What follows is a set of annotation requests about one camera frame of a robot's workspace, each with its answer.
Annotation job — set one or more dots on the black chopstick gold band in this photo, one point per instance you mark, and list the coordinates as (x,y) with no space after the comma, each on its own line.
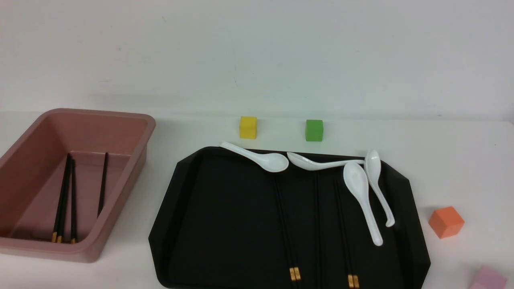
(284,228)
(287,228)

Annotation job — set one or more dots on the yellow cube block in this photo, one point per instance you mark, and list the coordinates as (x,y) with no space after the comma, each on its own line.
(248,127)

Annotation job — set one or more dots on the white spoon far left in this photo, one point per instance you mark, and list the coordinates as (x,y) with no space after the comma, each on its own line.
(271,162)

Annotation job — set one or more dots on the white spoon upper middle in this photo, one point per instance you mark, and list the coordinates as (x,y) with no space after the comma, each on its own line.
(309,165)

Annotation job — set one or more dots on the green cube block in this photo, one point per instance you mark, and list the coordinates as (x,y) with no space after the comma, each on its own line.
(314,130)

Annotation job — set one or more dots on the black plastic tray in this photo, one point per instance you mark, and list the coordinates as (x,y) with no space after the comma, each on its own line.
(226,223)

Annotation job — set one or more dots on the large white spoon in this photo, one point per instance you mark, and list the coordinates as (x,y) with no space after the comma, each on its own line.
(356,181)

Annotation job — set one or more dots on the white spoon far right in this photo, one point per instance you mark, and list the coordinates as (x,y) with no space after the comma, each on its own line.
(372,167)

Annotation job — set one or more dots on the black chopstick in bin right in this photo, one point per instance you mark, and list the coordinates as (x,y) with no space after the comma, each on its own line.
(103,185)

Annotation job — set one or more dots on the black chopstick in bin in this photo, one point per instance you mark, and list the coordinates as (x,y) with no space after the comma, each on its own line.
(103,185)
(73,230)
(63,200)
(53,239)

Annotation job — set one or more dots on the black chopstick tray right pair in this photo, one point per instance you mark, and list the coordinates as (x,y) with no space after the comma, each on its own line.
(344,240)

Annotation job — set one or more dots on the black chopstick tray rightmost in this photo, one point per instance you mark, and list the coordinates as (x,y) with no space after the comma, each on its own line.
(355,277)

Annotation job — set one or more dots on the pink plastic bin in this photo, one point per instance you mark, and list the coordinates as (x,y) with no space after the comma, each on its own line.
(31,173)

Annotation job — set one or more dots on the orange cube block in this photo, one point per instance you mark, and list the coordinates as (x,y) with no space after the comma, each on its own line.
(446,222)

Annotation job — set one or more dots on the black chopstick in bin leftmost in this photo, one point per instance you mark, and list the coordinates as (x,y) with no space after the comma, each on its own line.
(53,239)

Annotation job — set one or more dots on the pink cube block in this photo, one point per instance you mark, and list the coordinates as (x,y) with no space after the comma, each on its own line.
(488,278)

